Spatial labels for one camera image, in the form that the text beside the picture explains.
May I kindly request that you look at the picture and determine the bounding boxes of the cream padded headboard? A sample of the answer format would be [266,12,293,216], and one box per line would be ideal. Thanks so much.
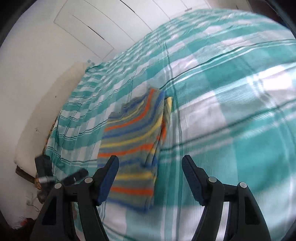
[14,62,89,177]

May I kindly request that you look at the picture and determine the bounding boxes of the teal white plaid bedspread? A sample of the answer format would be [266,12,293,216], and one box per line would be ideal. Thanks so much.
[45,9,295,240]

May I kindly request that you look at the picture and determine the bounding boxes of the white wardrobe doors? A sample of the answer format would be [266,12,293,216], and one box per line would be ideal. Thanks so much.
[54,0,210,62]

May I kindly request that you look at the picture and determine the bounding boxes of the striped knit sweater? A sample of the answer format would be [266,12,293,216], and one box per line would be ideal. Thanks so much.
[97,88,173,212]

